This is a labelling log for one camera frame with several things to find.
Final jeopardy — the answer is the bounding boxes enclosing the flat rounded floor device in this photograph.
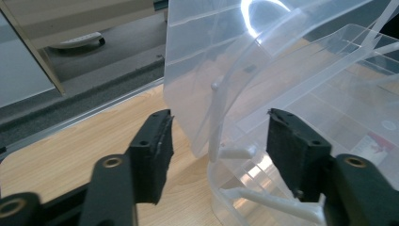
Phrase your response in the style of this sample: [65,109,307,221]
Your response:
[47,31,107,51]

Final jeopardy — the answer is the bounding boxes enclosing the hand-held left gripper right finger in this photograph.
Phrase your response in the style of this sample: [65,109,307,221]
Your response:
[266,107,333,202]

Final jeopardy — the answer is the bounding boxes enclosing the white cabinet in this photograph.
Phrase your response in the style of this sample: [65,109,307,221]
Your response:
[0,12,56,109]

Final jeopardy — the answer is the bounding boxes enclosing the clear plastic storage box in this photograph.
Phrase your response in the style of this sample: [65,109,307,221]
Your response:
[163,0,399,226]

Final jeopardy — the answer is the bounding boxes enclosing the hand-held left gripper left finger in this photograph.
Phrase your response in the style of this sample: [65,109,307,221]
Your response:
[126,108,175,205]

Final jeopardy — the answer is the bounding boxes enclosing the red and white packet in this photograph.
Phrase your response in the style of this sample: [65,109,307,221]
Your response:
[351,131,397,168]

